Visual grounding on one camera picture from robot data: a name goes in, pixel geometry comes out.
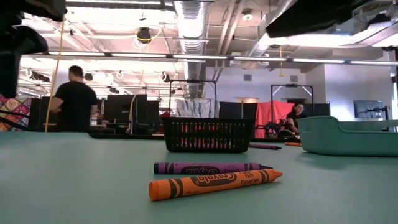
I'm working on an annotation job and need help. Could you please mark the purple crayon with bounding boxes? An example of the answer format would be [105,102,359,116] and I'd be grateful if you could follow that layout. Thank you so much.
[248,143,282,151]
[154,161,274,175]

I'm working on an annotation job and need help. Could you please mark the pale blue hanging cloth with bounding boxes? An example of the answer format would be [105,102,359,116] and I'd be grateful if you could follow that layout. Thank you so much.
[176,98,220,118]

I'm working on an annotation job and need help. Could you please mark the black mesh basket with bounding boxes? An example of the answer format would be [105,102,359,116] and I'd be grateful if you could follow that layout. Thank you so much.
[161,116,256,154]

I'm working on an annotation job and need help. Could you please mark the black partition panel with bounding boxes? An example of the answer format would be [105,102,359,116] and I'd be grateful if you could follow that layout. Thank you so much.
[27,94,162,133]
[219,101,258,119]

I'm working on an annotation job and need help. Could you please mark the ceiling light strip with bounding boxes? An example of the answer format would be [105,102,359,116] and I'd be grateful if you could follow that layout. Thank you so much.
[172,54,228,60]
[233,56,287,62]
[48,51,106,57]
[110,52,168,58]
[292,57,346,64]
[349,59,398,66]

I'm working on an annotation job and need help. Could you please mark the red curtain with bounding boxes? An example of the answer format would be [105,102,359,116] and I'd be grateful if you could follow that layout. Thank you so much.
[254,100,296,138]

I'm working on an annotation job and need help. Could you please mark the black ceiling dome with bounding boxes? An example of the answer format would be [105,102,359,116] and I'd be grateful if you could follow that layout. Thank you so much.
[136,27,152,44]

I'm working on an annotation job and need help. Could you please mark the person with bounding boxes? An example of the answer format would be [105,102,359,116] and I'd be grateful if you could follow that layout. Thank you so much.
[48,65,99,133]
[284,103,308,135]

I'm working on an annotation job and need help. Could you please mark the stacked storage boxes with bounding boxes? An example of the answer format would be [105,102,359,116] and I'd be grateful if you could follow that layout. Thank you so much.
[90,107,105,126]

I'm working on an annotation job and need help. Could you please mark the teal plastic bin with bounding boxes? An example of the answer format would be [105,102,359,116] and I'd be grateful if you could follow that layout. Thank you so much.
[297,115,398,157]

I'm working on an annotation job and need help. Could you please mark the yellow pole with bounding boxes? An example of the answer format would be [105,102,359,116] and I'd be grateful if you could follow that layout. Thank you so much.
[44,20,66,133]

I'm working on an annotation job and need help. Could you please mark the green table mat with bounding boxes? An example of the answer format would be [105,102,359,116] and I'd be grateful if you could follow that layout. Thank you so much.
[0,130,398,224]

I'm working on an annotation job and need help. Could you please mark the colourful patchwork quilt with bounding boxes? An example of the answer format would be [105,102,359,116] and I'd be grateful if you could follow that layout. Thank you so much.
[0,95,32,131]

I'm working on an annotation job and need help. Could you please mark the black metal stand frame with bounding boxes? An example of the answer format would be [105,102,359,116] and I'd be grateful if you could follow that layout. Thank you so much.
[169,79,218,119]
[270,83,315,118]

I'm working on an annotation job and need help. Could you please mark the black table frame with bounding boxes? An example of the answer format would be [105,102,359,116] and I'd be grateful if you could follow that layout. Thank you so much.
[88,133,301,143]

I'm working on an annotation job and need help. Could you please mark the silver ventilation duct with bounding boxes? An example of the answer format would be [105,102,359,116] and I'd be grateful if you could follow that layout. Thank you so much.
[174,0,208,55]

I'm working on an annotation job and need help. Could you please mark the wall monitor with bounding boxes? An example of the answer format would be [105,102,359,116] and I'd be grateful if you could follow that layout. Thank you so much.
[353,100,384,119]

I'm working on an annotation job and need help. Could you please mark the thick black cable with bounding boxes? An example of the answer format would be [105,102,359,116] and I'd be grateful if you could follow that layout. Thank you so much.
[0,110,32,131]

